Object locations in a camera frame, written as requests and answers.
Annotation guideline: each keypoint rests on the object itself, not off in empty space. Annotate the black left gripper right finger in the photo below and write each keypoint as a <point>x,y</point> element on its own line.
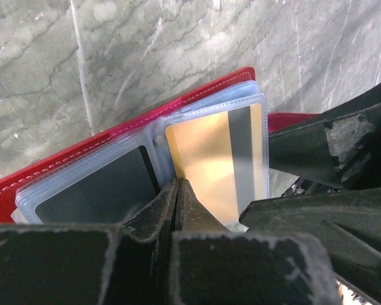
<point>212,265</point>

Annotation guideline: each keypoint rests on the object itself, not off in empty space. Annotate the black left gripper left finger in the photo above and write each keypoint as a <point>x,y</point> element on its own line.
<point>121,263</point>

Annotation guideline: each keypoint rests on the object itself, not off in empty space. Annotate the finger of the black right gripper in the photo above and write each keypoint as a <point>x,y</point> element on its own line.
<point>348,224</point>
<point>340,148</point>

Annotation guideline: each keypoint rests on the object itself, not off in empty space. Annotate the gold striped credit card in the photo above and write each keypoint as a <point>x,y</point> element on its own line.
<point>222,155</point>

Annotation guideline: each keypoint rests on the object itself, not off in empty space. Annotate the red card holder wallet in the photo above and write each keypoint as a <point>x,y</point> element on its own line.
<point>22,191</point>

